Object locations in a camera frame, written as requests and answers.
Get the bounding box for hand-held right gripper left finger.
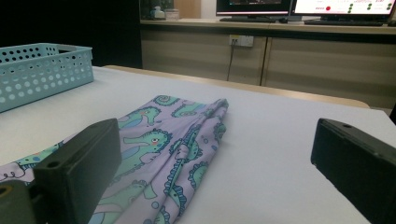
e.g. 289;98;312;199
33;118;122;224

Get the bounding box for white wall socket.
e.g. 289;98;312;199
229;34;255;48

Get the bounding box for clear plastic jar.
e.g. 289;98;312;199
164;8;181;21

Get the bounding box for purple seahorse print cloth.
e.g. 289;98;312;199
0;94;230;224

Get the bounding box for beige wooden counter cabinet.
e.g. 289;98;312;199
139;18;396;110

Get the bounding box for black power cable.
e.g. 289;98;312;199
226;39;236;82

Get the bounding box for black keyboard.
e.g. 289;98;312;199
219;16;278;23
304;19;386;27

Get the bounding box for wooden table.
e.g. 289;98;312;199
102;64;371;109

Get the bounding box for white table mat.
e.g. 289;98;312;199
0;65;396;224

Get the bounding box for black computer monitor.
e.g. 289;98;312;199
216;0;294;17
292;0;396;17

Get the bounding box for small white bottle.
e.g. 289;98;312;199
150;6;166;20

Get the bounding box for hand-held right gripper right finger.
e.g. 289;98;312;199
310;118;396;224

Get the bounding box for light blue perforated plastic basket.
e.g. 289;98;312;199
0;42;95;114

